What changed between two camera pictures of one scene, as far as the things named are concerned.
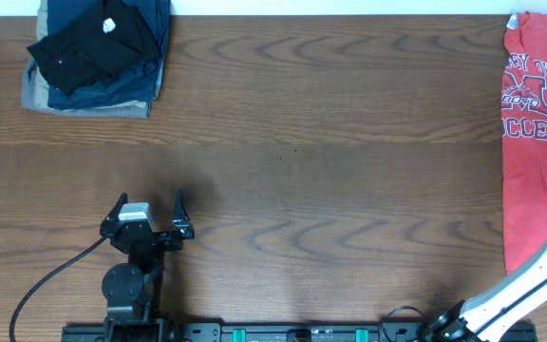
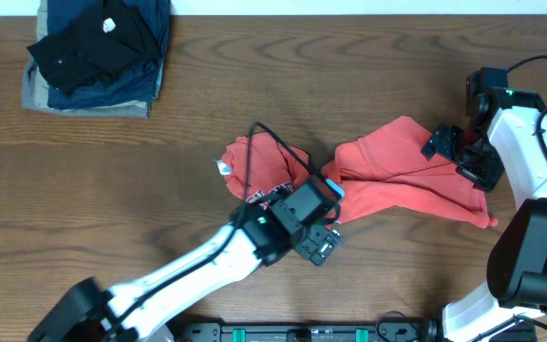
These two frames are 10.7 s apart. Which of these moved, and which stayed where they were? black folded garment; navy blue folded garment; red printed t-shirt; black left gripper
Moved: red printed t-shirt; black left gripper
Stayed: navy blue folded garment; black folded garment
